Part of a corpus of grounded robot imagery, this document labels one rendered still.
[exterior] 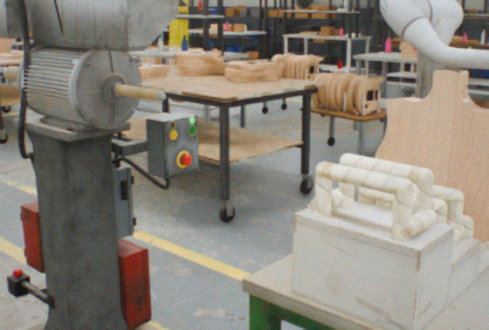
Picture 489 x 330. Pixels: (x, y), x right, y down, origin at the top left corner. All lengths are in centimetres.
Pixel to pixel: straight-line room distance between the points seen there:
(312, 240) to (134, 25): 71
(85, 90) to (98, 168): 36
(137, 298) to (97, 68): 92
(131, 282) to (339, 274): 122
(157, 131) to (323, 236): 100
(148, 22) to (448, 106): 76
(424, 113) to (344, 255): 43
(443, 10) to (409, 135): 80
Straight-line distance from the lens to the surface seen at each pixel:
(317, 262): 116
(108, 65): 181
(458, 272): 124
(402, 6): 202
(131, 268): 221
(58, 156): 197
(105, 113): 182
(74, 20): 168
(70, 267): 209
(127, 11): 149
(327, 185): 112
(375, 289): 110
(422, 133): 139
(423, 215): 109
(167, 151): 199
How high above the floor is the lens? 151
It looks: 14 degrees down
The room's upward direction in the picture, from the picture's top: straight up
